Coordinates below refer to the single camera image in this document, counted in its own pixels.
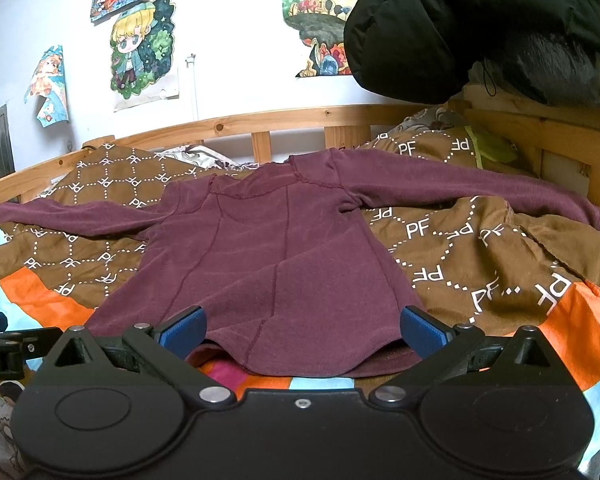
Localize maroon long-sleeve shirt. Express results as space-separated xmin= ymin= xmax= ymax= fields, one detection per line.
xmin=0 ymin=150 xmax=600 ymax=377

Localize brown PF patterned quilt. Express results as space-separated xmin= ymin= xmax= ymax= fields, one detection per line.
xmin=0 ymin=108 xmax=600 ymax=479

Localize patterned white bedsheet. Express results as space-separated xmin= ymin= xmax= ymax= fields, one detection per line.
xmin=155 ymin=144 xmax=259 ymax=171

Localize small blue anime poster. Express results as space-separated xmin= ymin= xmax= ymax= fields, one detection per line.
xmin=23 ymin=44 xmax=70 ymax=128

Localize blonde anime character poster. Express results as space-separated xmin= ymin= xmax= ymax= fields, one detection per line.
xmin=110 ymin=0 xmax=180 ymax=112

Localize black puffy jacket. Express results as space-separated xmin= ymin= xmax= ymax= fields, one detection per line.
xmin=343 ymin=0 xmax=600 ymax=106

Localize colourful landscape poster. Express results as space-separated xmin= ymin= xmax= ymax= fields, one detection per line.
xmin=282 ymin=0 xmax=358 ymax=78

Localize wooden bed frame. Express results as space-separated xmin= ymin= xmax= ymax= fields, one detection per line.
xmin=0 ymin=86 xmax=600 ymax=207

